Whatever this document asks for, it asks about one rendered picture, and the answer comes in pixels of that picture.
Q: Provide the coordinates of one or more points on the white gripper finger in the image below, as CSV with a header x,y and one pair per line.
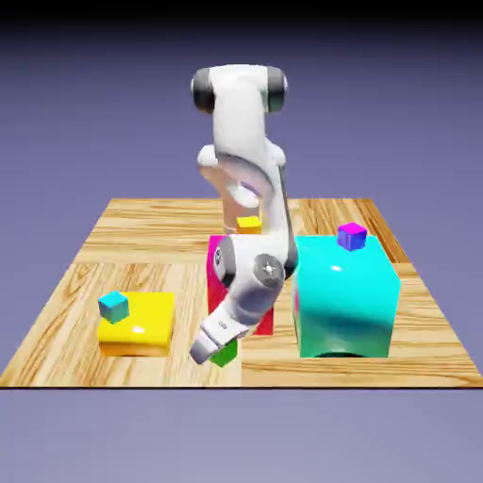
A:
x,y
203,349

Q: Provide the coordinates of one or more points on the small green cube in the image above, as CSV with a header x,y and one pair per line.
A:
x,y
225,353

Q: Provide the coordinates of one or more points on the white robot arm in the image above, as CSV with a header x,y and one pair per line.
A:
x,y
241,124

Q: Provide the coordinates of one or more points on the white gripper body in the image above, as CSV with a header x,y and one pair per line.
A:
x,y
222,325

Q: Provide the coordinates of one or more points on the large cyan box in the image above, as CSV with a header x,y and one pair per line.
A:
x,y
345,298

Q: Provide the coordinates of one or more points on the small cyan cube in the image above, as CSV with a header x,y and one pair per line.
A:
x,y
114,306

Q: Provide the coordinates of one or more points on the small yellow cube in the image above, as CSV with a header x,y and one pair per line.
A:
x,y
249,225

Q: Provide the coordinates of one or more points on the small purple cube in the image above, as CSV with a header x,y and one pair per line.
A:
x,y
352,236

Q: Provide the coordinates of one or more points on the large yellow box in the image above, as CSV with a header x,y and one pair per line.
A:
x,y
143,320

